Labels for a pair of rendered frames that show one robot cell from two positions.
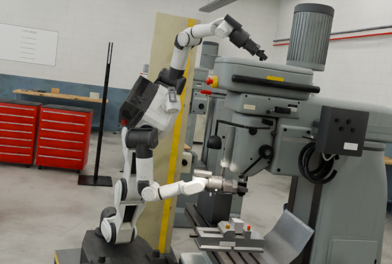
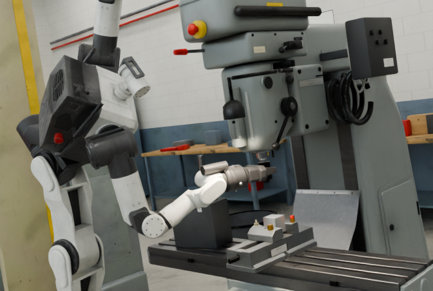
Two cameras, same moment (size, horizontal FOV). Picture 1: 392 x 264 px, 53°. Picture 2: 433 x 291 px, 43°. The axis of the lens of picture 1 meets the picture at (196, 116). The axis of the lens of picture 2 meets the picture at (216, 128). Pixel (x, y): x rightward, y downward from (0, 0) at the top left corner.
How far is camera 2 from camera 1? 0.92 m
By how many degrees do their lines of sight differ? 29
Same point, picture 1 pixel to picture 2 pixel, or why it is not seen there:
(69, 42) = not seen: outside the picture
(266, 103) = (273, 40)
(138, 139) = (113, 147)
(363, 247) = (405, 191)
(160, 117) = (122, 109)
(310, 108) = (312, 38)
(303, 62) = not seen: outside the picture
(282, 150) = (303, 99)
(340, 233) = (383, 182)
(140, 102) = (89, 93)
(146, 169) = (137, 189)
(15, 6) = not seen: outside the picture
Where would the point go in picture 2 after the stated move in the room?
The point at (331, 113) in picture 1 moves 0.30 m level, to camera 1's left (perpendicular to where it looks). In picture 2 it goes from (365, 24) to (295, 30)
